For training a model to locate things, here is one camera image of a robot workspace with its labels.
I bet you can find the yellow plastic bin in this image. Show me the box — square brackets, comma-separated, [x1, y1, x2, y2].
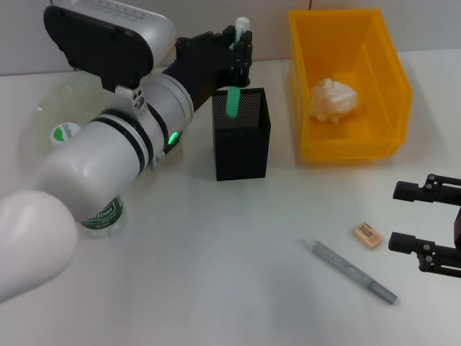
[287, 9, 413, 161]

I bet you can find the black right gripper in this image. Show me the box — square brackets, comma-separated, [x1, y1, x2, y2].
[388, 173, 461, 279]

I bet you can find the pale green glass fruit plate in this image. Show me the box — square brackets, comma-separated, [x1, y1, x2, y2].
[35, 75, 109, 156]

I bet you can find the small beige eraser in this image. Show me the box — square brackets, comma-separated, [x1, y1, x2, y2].
[352, 221, 384, 250]

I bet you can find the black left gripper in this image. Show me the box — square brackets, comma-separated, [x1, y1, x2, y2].
[164, 25, 254, 109]

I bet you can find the grey pen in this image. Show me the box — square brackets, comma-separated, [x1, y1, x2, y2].
[302, 238, 399, 306]

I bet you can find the white paper ball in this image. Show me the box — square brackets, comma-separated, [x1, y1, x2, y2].
[310, 77, 359, 125]

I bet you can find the green pen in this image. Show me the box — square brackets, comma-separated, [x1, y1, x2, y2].
[225, 17, 251, 120]

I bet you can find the black mesh pen holder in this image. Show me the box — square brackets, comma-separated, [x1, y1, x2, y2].
[211, 86, 272, 182]

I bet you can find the clear green-label water bottle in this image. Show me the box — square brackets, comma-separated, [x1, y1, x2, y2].
[49, 122, 125, 239]

